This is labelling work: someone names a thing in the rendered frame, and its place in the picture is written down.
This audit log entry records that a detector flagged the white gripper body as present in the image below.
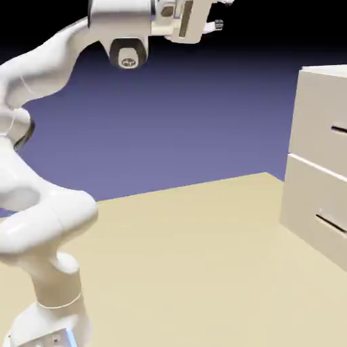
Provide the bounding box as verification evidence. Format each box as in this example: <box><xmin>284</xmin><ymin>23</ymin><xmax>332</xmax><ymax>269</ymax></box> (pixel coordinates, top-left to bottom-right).
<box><xmin>171</xmin><ymin>0</ymin><xmax>218</xmax><ymax>45</ymax></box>

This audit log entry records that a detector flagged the cream drawer front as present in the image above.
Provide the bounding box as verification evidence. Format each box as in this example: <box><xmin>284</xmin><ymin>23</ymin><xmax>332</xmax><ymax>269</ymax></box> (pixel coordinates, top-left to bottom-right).
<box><xmin>289</xmin><ymin>69</ymin><xmax>347</xmax><ymax>180</ymax></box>
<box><xmin>279</xmin><ymin>153</ymin><xmax>347</xmax><ymax>272</ymax></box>

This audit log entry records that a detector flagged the cream painted cabinet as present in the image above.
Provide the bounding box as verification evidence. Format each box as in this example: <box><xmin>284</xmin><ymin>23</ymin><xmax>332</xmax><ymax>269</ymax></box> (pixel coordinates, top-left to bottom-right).
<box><xmin>279</xmin><ymin>64</ymin><xmax>347</xmax><ymax>272</ymax></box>

